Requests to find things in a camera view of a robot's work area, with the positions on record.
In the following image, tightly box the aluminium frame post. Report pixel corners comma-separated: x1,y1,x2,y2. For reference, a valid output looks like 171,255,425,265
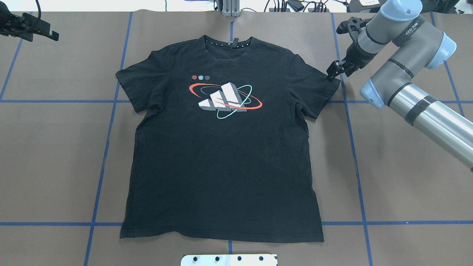
217,0,241,17

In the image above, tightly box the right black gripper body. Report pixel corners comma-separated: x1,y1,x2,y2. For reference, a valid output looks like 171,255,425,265
343,42,377,77

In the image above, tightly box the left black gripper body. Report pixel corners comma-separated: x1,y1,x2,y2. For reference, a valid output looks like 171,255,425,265
0,10,41,37

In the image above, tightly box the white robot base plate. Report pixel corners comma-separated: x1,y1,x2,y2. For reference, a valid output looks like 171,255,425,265
180,253,279,266

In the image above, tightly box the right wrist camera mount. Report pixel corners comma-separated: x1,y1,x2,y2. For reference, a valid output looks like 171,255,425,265
336,17,372,40

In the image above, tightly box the black printed t-shirt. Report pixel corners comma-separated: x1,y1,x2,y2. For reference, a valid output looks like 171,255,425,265
116,35,340,243

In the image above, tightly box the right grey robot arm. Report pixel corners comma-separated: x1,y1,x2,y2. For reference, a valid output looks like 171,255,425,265
327,0,473,169

